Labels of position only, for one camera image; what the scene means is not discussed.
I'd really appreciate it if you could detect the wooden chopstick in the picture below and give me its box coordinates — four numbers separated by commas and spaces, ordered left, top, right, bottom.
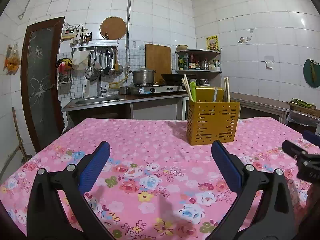
183, 74, 194, 102
223, 77, 229, 102
182, 76, 193, 101
226, 77, 231, 103

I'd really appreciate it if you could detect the green handled utensil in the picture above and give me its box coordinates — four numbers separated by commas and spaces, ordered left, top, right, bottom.
189, 81, 196, 102

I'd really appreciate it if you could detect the grey handled utensil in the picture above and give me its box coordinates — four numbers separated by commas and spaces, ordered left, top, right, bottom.
213, 88, 218, 102

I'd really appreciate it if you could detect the kitchen counter with cabinets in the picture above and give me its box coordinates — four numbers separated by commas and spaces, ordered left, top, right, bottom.
62, 93, 290, 128

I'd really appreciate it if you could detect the green round board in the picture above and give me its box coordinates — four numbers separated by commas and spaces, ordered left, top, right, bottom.
303, 59, 320, 88

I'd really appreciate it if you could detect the yellow plastic utensil holder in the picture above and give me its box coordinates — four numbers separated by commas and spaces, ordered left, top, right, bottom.
187, 87, 240, 146

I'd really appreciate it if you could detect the pink floral tablecloth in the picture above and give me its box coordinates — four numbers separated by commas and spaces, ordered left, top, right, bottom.
1, 118, 319, 239

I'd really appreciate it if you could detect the steel sink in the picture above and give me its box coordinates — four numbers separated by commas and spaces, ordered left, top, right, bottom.
75, 95, 124, 105

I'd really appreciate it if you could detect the steel faucet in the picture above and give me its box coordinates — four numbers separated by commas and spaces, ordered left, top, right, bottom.
86, 60, 106, 97

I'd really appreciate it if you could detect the dark wooden door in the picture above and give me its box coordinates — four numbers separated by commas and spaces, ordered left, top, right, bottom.
21, 17, 65, 153

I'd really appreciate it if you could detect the corner shelf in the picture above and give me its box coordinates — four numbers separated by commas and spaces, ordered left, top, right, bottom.
175, 49, 222, 87

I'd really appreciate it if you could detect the black wok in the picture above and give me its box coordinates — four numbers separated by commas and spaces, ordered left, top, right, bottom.
162, 74, 184, 86

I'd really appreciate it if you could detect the steel gas stove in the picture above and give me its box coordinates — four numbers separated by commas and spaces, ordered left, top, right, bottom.
125, 85, 187, 95

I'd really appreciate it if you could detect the hanging utensil rack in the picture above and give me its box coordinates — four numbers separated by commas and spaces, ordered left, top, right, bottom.
70, 40, 124, 82

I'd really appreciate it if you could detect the steel cooking pot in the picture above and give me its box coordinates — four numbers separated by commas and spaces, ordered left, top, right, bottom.
129, 68, 156, 86

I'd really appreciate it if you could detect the wooden cutting board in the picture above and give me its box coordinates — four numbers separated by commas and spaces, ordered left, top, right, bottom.
145, 44, 171, 83

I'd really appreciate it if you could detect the round woven lid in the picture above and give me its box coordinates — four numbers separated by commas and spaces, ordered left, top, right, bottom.
99, 16, 127, 40

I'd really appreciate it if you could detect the white wall socket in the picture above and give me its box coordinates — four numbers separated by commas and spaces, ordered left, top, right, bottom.
264, 55, 274, 69

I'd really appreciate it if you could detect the yellow wall poster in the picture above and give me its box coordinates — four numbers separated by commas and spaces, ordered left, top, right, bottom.
206, 35, 220, 51

